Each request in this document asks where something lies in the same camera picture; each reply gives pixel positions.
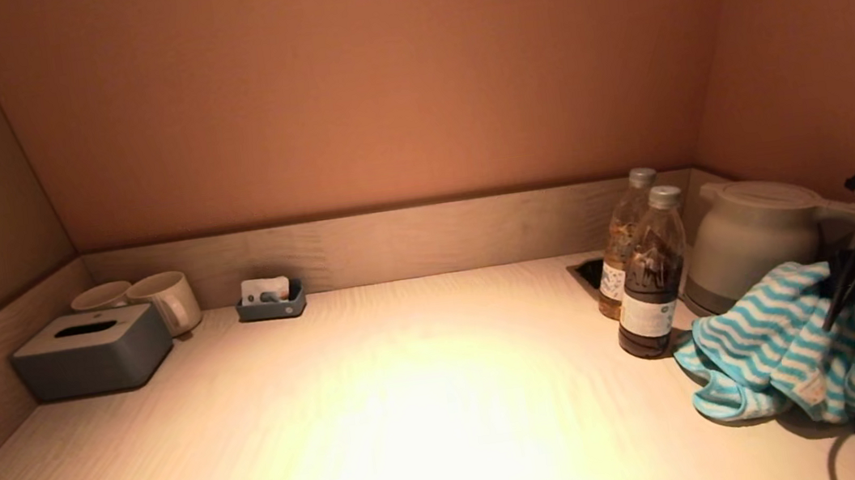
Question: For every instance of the blue white striped towel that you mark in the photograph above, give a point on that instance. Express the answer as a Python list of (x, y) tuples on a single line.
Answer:
[(767, 345)]

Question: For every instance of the white electric kettle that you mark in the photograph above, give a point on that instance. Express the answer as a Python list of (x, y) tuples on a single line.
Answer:
[(754, 241)]

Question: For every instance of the dark drink plastic bottle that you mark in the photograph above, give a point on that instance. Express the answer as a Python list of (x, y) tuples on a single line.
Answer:
[(651, 302)]

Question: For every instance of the amber tea plastic bottle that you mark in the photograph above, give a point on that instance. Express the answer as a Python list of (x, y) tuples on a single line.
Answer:
[(621, 236)]

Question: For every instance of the black recessed table socket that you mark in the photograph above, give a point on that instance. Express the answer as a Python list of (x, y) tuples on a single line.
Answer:
[(588, 274)]

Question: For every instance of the small grey tray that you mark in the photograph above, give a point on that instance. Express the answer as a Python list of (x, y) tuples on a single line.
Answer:
[(273, 311)]

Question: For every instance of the white sachet packets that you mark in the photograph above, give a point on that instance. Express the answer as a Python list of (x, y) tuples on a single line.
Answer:
[(262, 289)]

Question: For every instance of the white ceramic mug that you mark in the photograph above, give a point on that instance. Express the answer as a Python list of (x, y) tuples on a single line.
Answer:
[(164, 297), (102, 296)]

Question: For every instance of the grey tissue box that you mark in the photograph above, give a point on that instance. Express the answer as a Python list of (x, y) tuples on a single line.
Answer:
[(95, 358)]

